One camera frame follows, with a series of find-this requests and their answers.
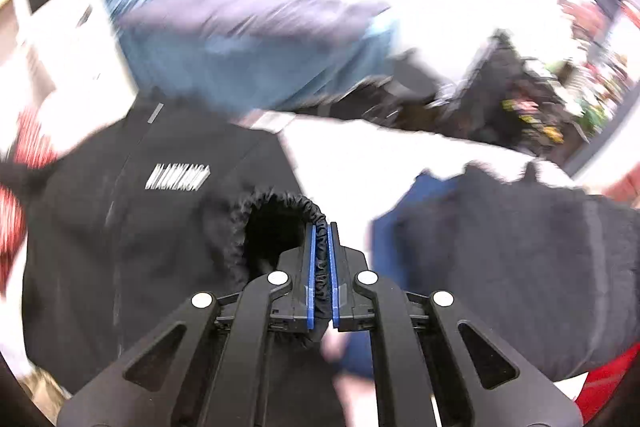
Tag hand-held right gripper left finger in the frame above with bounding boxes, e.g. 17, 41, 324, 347
56, 222, 320, 427

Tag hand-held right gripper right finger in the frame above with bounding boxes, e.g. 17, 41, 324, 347
330, 222, 584, 427

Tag black jacket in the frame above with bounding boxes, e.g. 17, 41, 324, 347
20, 91, 351, 427

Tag white dotted bed sheet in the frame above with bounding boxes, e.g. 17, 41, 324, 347
277, 114, 576, 233

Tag dark blue black cloth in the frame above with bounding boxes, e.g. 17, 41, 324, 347
370, 159, 640, 380

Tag dark clutter heap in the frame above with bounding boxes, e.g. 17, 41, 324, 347
300, 32, 601, 158

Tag navy teal quilt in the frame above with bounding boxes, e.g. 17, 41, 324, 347
100, 0, 403, 112

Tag red printed blanket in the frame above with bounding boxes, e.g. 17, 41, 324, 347
0, 111, 58, 260

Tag colourful shelf goods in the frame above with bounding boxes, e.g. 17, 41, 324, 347
555, 0, 640, 135

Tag white appliance with black screen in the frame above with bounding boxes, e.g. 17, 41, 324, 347
10, 0, 118, 85

